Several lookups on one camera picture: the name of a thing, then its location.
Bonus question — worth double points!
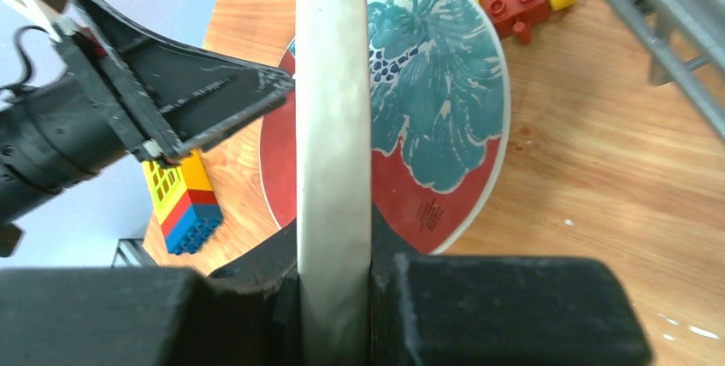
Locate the grey wire dish rack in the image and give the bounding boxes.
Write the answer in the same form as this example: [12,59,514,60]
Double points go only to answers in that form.
[605,0,724,137]

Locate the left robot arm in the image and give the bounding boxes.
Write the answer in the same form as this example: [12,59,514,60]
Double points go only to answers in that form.
[1,0,295,228]

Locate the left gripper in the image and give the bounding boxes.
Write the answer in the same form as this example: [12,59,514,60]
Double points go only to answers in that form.
[55,0,295,168]

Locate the blue toy brick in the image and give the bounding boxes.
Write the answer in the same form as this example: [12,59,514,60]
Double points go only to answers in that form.
[160,189,223,255]

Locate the pink white leaf plate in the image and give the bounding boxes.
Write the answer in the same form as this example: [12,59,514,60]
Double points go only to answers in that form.
[295,0,372,365]

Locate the red teal flower plate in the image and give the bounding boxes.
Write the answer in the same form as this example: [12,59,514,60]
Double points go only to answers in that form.
[258,0,513,256]

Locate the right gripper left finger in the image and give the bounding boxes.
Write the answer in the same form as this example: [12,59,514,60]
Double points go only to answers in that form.
[1,225,296,365]

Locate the yellow toy brick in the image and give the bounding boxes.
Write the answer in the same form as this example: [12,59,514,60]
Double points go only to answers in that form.
[141,150,217,223]

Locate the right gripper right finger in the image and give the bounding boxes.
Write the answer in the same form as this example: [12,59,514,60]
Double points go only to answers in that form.
[370,210,653,365]

